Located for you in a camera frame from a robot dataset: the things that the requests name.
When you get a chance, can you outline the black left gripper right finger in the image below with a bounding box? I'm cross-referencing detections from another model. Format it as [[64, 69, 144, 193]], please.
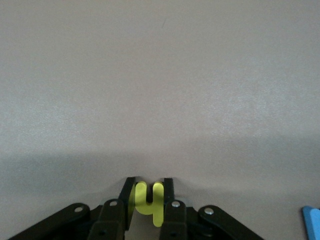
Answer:
[[158, 177, 265, 240]]

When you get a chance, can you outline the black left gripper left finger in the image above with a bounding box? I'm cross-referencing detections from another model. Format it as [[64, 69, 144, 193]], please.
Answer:
[[7, 176, 137, 240]]

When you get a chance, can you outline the yellow foam letter h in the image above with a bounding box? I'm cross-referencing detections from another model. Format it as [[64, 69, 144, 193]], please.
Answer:
[[129, 181, 165, 228]]

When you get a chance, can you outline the blue uppercase foam letter M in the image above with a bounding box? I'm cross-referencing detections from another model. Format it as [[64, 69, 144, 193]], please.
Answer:
[[301, 205, 320, 240]]

